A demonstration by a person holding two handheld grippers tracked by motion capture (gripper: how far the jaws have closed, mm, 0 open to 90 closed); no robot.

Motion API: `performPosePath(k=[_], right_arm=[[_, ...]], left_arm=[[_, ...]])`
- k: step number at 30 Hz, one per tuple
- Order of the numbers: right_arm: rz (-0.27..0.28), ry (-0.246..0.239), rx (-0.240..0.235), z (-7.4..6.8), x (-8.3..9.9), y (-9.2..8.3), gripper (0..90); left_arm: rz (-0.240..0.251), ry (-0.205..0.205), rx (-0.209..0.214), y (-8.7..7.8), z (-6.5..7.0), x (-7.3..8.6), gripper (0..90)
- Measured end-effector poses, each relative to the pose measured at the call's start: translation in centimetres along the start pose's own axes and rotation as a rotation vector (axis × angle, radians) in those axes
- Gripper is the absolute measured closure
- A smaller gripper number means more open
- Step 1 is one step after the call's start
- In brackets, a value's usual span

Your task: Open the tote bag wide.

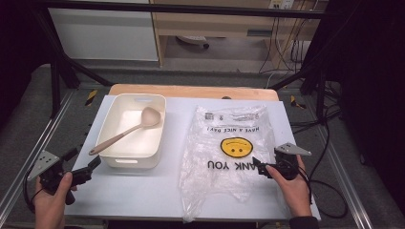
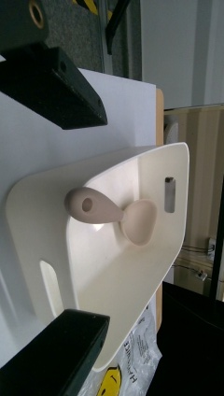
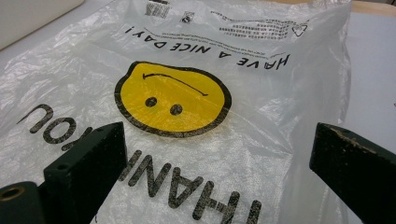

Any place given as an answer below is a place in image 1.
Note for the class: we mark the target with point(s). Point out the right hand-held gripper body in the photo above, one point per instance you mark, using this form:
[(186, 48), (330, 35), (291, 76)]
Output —
[(286, 162)]

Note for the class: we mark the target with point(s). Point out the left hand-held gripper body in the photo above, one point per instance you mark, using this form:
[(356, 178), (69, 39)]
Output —
[(43, 165)]

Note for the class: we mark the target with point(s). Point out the clear smiley face plastic bag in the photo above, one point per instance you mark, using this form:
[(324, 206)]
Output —
[(223, 127)]

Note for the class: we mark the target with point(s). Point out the white plastic storage bin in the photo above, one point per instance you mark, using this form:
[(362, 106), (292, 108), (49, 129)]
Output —
[(137, 140)]

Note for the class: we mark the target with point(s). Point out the beige silicone ladle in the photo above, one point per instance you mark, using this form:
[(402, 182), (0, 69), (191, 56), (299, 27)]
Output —
[(148, 118)]

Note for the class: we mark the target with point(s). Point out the person's right hand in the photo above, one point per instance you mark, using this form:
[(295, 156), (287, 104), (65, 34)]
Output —
[(294, 194)]

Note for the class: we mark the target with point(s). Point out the person's left hand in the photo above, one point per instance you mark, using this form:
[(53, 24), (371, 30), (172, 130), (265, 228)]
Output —
[(49, 210)]

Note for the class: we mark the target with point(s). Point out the yellow black tape marker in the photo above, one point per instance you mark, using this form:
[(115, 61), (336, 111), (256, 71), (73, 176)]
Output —
[(296, 102), (91, 97)]

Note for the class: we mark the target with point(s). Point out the black metal stand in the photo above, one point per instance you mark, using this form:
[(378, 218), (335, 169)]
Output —
[(320, 86), (55, 82)]

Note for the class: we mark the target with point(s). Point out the wooden board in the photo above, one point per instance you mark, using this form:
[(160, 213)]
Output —
[(191, 91)]

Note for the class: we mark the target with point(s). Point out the white cabinet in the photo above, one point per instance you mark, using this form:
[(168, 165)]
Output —
[(105, 35)]

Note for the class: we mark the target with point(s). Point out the white chair base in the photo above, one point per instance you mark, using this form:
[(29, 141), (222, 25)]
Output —
[(192, 39)]

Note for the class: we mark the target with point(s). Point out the wooden desk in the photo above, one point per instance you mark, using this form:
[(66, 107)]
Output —
[(216, 24)]

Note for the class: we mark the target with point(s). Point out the white power strip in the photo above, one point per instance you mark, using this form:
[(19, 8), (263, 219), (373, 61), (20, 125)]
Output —
[(281, 4)]

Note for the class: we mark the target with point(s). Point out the aluminium floor rail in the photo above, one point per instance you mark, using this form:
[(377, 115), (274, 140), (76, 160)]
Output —
[(38, 140), (344, 178)]

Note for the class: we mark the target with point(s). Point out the black metal frame crossbar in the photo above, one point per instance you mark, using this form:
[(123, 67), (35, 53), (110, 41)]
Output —
[(191, 9)]

